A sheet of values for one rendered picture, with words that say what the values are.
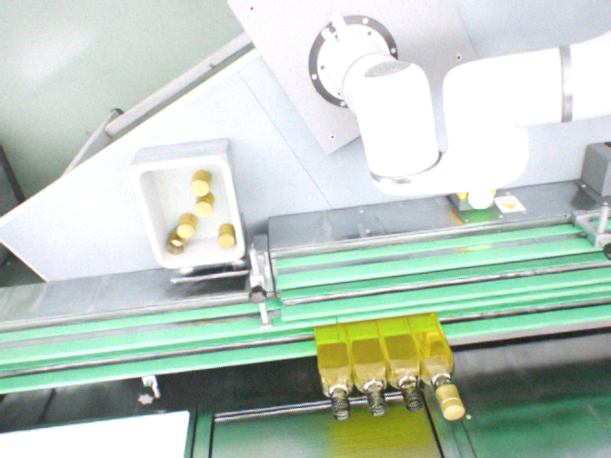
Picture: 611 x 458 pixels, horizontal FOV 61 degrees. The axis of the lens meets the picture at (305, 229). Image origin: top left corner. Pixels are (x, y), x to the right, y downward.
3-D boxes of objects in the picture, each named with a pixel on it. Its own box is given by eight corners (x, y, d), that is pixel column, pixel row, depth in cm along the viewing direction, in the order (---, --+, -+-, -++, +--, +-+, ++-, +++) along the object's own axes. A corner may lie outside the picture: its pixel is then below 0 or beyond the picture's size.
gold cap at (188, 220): (177, 213, 104) (175, 224, 100) (195, 212, 104) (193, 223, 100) (181, 228, 106) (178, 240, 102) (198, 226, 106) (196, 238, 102)
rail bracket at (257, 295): (258, 301, 103) (258, 346, 92) (245, 229, 94) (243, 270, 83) (274, 299, 103) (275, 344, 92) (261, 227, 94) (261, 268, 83)
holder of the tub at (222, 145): (173, 264, 113) (167, 287, 106) (139, 147, 99) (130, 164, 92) (251, 255, 113) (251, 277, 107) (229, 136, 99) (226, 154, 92)
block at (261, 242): (256, 273, 108) (256, 293, 102) (250, 234, 103) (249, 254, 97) (274, 271, 108) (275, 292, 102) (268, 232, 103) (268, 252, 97)
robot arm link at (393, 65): (399, 37, 74) (437, 61, 60) (413, 124, 80) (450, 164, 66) (333, 56, 74) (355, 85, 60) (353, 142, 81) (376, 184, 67)
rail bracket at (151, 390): (155, 367, 111) (142, 420, 100) (146, 343, 108) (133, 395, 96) (174, 364, 111) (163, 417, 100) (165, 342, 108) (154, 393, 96)
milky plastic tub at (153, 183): (165, 246, 110) (158, 271, 102) (137, 147, 98) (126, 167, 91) (248, 236, 110) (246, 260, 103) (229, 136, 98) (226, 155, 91)
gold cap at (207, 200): (194, 192, 102) (191, 203, 98) (212, 189, 102) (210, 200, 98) (198, 207, 104) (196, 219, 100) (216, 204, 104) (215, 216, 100)
